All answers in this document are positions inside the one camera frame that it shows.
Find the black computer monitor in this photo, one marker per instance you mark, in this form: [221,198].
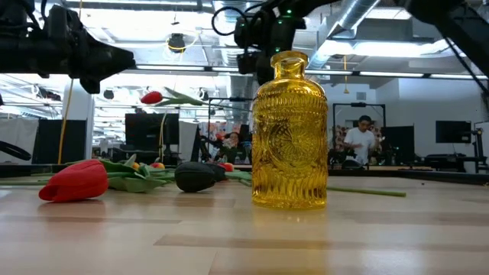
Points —
[147,131]

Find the black desk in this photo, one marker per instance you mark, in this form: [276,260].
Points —
[447,157]

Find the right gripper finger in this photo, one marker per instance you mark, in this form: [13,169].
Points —
[264,68]

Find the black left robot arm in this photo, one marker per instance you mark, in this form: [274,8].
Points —
[23,49]

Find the black camera on tripod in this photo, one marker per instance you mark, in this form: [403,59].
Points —
[478,145]

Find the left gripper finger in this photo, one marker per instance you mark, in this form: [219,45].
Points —
[111,69]
[103,53]

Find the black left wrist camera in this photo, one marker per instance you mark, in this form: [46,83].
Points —
[63,23]

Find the long ceiling light strip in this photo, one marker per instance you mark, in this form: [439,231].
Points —
[172,68]
[393,74]

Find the black ceiling device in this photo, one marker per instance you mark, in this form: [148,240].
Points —
[176,40]

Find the yellow glass vase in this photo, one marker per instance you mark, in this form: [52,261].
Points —
[289,153]

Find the black wall monitor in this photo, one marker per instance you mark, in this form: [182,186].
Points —
[453,132]

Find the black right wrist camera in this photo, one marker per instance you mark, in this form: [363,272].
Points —
[248,32]

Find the black partition panel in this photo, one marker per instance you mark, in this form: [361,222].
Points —
[399,145]
[74,141]

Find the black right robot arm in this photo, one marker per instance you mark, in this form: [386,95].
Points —
[458,23]

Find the red artificial tulip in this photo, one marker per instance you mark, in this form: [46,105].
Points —
[76,181]
[151,98]

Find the person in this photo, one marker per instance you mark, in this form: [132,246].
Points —
[359,141]
[231,147]

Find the silver ventilation duct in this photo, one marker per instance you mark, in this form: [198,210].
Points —
[228,57]
[344,23]

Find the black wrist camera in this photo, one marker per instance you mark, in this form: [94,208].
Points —
[248,32]
[63,23]

